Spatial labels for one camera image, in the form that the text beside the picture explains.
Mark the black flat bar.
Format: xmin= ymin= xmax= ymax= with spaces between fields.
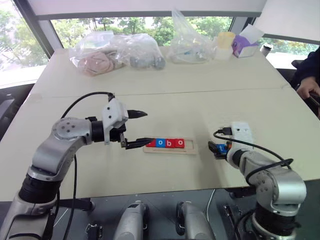
xmin=222 ymin=204 xmax=241 ymax=240

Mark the purple tissue box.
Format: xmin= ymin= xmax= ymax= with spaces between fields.
xmin=231 ymin=24 xmax=265 ymax=59

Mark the plastic bag with grey items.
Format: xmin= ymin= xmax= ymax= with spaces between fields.
xmin=112 ymin=33 xmax=167 ymax=71

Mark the black chair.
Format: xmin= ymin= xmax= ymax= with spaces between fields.
xmin=0 ymin=84 xmax=35 ymax=141

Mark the plastic bag with pink cloth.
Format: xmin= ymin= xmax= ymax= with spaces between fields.
xmin=68 ymin=31 xmax=126 ymax=77

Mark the black table frame bar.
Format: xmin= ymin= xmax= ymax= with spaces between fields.
xmin=226 ymin=186 xmax=258 ymax=200
xmin=53 ymin=197 xmax=96 ymax=212

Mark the wooden letter tray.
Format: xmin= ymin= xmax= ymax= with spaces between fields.
xmin=143 ymin=137 xmax=198 ymax=156

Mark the grey rounded robot leg shape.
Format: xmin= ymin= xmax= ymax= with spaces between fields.
xmin=112 ymin=201 xmax=150 ymax=240
xmin=175 ymin=201 xmax=216 ymax=240

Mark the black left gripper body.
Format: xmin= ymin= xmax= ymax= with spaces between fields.
xmin=109 ymin=123 xmax=130 ymax=150

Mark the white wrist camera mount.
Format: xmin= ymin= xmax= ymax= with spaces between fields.
xmin=101 ymin=98 xmax=130 ymax=146
xmin=229 ymin=121 xmax=254 ymax=151

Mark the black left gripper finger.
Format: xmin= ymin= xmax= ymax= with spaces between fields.
xmin=124 ymin=137 xmax=156 ymax=151
xmin=127 ymin=109 xmax=149 ymax=120

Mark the dark phone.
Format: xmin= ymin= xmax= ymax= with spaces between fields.
xmin=308 ymin=91 xmax=320 ymax=116

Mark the bystander bare hand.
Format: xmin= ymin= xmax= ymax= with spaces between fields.
xmin=297 ymin=75 xmax=320 ymax=99

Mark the bystander dark sleeve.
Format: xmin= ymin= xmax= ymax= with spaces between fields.
xmin=290 ymin=51 xmax=320 ymax=89

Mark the yellow and white plastic cup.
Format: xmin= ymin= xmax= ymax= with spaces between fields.
xmin=214 ymin=31 xmax=237 ymax=61

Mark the thin white cable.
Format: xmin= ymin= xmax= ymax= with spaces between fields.
xmin=205 ymin=189 xmax=216 ymax=221

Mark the tall clear plastic bag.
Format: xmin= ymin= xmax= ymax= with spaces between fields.
xmin=166 ymin=8 xmax=216 ymax=65

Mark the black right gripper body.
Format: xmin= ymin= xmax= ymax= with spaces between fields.
xmin=224 ymin=141 xmax=233 ymax=161

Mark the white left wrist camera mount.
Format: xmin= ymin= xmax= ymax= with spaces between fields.
xmin=101 ymin=98 xmax=130 ymax=146

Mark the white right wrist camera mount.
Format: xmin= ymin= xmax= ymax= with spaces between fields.
xmin=229 ymin=121 xmax=254 ymax=151

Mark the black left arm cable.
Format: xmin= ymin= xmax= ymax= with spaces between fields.
xmin=60 ymin=91 xmax=116 ymax=240

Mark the small black metal bracket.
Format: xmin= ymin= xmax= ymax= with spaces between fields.
xmin=84 ymin=223 xmax=104 ymax=240

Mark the dark metal tumbler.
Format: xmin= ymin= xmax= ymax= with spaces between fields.
xmin=259 ymin=42 xmax=274 ymax=57

